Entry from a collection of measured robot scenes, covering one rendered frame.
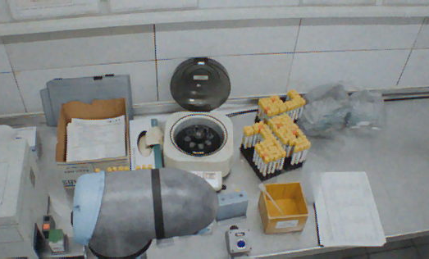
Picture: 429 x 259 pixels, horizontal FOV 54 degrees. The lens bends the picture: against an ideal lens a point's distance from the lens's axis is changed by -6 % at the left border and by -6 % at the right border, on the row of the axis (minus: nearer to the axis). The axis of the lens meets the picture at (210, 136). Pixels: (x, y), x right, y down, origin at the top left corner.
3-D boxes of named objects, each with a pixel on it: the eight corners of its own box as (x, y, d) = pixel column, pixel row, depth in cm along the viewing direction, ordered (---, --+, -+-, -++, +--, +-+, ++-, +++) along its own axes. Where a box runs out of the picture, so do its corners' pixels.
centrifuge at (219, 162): (162, 192, 153) (160, 170, 144) (167, 129, 173) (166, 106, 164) (231, 194, 153) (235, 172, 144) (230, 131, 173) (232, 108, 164)
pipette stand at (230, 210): (217, 226, 144) (219, 209, 137) (212, 209, 149) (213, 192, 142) (247, 220, 146) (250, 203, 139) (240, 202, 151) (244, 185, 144)
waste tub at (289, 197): (264, 235, 143) (268, 219, 135) (257, 201, 152) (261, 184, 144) (303, 231, 144) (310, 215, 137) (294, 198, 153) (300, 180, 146)
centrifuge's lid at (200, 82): (169, 59, 150) (171, 47, 156) (170, 118, 166) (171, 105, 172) (233, 61, 150) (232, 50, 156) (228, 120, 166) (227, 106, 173)
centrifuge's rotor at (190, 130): (175, 162, 155) (175, 149, 149) (177, 130, 165) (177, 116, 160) (220, 164, 155) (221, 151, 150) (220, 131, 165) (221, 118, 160)
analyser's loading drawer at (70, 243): (20, 262, 129) (15, 254, 126) (23, 243, 134) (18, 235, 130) (87, 256, 132) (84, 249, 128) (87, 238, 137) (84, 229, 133)
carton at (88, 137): (62, 189, 151) (52, 162, 140) (67, 129, 170) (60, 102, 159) (133, 184, 154) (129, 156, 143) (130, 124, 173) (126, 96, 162)
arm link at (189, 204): (228, 156, 70) (203, 197, 117) (158, 161, 69) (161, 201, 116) (236, 229, 67) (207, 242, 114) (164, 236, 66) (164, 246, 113)
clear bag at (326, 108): (306, 141, 172) (316, 106, 158) (283, 111, 182) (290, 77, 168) (357, 123, 180) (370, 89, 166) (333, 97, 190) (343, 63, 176)
